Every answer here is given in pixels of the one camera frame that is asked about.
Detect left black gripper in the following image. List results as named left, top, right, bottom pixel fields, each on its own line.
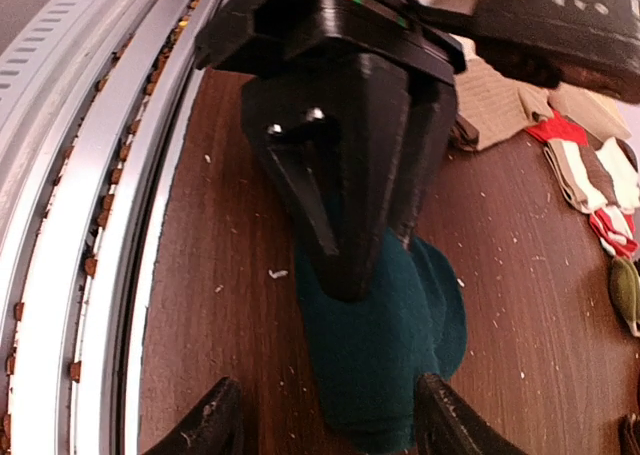
left=195, top=0, right=466, bottom=302

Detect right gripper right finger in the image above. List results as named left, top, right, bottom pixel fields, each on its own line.
left=414, top=374, right=524, bottom=455

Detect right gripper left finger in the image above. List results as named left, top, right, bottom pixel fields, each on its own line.
left=144, top=377, right=244, bottom=455

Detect dark teal sock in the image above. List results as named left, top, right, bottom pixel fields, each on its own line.
left=295, top=230, right=467, bottom=454

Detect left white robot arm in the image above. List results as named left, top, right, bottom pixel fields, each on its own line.
left=195, top=0, right=639, bottom=302

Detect tan brown sock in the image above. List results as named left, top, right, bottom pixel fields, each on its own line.
left=450, top=58, right=554, bottom=152

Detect light beige sock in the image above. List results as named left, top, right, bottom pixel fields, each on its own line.
left=548, top=84, right=632, bottom=142

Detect red white brown striped sock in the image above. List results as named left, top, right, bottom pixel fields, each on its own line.
left=526, top=110, right=639, bottom=259

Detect beige brown striped sock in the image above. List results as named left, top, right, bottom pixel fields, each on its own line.
left=543, top=137, right=639, bottom=214

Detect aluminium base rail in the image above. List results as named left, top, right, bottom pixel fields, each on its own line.
left=1, top=0, right=227, bottom=454

